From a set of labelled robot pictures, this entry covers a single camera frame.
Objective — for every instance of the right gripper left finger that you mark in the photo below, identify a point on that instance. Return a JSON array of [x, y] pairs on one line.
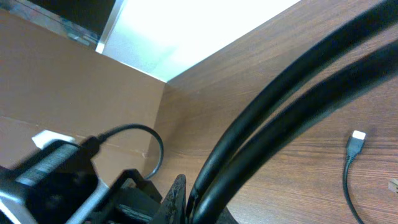
[[172, 209]]

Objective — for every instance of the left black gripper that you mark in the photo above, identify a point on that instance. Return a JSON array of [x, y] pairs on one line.
[[131, 199]]

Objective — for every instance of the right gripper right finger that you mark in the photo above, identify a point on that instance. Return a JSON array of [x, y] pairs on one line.
[[226, 217]]

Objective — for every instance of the black USB cable thick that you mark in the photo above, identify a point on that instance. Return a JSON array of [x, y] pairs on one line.
[[271, 121]]

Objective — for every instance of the black USB cable thin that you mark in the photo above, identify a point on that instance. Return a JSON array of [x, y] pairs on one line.
[[369, 178]]

